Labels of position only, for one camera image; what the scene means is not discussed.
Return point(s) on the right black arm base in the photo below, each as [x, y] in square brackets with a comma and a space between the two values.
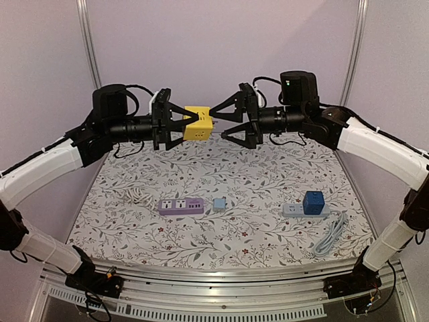
[360, 279]

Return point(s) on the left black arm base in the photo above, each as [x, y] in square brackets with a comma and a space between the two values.
[108, 284]

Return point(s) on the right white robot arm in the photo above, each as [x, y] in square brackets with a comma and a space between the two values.
[337, 128]

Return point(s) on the aluminium frame post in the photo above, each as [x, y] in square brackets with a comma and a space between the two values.
[356, 45]
[87, 38]

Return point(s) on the right aluminium frame post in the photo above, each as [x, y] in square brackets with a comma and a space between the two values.
[356, 45]

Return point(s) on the blue cube plug adapter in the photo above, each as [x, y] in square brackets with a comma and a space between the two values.
[313, 203]

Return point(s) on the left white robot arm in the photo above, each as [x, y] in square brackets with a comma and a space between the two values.
[108, 123]

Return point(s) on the yellow cube plug adapter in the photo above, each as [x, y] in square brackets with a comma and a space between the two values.
[199, 130]

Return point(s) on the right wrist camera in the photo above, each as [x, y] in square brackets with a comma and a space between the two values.
[260, 97]

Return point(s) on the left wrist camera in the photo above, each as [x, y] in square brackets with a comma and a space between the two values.
[158, 97]

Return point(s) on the small light blue adapter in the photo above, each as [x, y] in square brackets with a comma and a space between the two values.
[219, 204]

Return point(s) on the grey-blue power strip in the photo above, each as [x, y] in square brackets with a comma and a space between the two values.
[297, 211]

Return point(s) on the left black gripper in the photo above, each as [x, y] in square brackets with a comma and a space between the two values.
[161, 125]

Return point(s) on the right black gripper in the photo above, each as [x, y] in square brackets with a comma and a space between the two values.
[251, 116]

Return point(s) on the left aluminium frame post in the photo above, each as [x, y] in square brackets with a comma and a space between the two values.
[87, 38]

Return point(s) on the aluminium front rail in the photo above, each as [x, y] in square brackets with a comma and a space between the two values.
[289, 293]

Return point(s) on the floral patterned table mat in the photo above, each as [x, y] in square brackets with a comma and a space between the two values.
[119, 219]

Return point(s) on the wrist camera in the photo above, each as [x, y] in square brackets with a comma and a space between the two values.
[158, 97]
[260, 97]

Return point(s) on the purple power strip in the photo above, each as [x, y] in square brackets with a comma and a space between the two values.
[187, 206]

